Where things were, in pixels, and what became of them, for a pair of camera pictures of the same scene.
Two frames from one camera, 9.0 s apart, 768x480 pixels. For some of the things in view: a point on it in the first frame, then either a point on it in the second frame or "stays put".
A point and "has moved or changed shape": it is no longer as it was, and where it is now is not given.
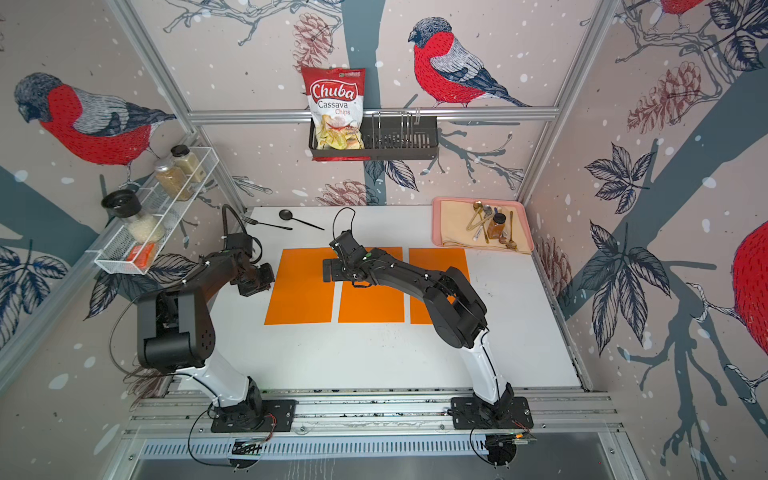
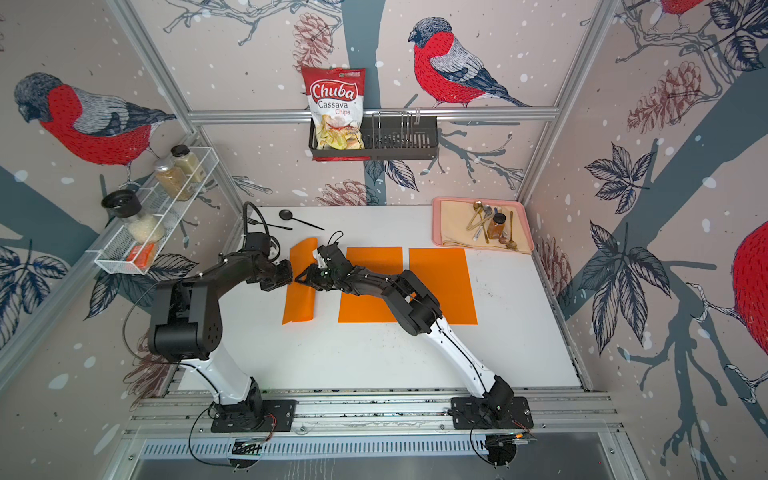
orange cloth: [435, 260] stays put
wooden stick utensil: [511, 223] stays put
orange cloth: [374, 303] stays put
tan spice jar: [183, 157] stays put
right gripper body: [337, 272] to [320, 280]
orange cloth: [301, 295] has moved or changed shape
